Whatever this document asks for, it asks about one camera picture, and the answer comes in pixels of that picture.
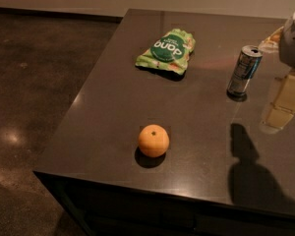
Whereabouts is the orange fruit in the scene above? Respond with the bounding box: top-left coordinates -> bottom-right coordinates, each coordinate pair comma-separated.
138,124 -> 169,158

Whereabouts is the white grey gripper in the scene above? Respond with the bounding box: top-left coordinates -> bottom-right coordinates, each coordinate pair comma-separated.
258,12 -> 295,134

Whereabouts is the green snack bag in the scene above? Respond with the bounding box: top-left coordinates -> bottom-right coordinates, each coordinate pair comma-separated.
135,29 -> 196,76

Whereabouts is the silver blue redbull can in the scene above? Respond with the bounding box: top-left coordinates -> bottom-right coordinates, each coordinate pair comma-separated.
227,45 -> 263,97

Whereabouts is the dark table cabinet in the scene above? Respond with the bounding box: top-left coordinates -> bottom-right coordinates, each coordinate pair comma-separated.
34,171 -> 295,236

